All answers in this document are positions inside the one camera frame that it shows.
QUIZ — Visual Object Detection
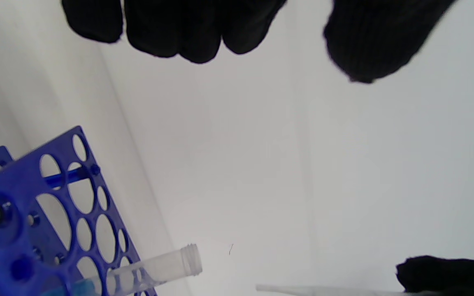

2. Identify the person's left hand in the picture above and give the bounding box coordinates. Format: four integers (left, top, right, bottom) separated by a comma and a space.
61, 0, 458, 84

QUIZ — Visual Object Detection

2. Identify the person's right hand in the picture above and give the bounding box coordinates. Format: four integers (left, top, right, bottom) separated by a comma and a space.
395, 255, 474, 296

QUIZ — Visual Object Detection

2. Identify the clear plastic transfer pipette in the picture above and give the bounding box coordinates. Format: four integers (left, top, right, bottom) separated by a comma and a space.
256, 284, 408, 296

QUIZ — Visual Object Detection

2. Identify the clear test tube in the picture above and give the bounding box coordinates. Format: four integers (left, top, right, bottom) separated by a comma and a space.
70, 243, 203, 296

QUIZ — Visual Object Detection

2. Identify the blue test tube rack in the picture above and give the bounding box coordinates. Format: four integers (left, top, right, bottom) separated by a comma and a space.
0, 125, 158, 296

